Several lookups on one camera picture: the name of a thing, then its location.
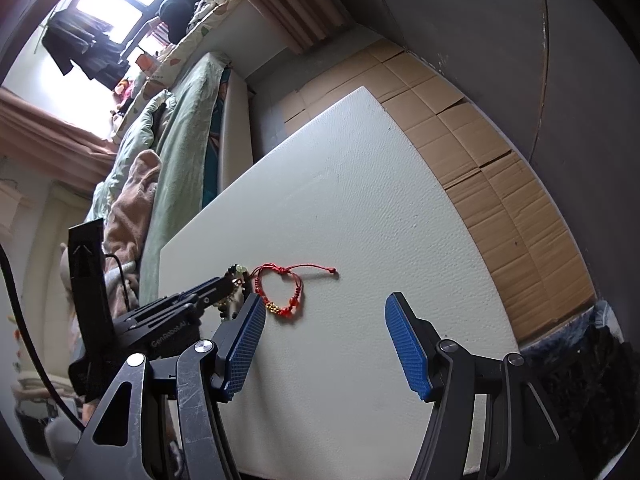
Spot red string bracelet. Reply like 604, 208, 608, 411
249, 261, 341, 320

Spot pink fleece blanket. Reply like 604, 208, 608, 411
85, 150, 162, 289

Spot white table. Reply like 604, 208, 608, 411
158, 88, 518, 479

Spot flattened cardboard sheets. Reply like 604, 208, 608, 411
279, 39, 596, 344

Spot green bed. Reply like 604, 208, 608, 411
139, 52, 253, 304

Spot hanging black garment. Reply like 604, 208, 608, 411
41, 8, 129, 90

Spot light green duvet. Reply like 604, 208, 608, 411
85, 90, 177, 221

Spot dark green bead bracelet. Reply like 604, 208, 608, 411
211, 263, 254, 323

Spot black cable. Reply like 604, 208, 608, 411
0, 242, 87, 430

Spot black clothing pile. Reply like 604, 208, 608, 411
158, 0, 200, 44

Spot pink curtain left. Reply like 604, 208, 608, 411
1, 89, 117, 192

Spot dark wardrobe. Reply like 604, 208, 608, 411
340, 0, 639, 341

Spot floral window seat cushion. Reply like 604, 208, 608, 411
113, 0, 243, 143

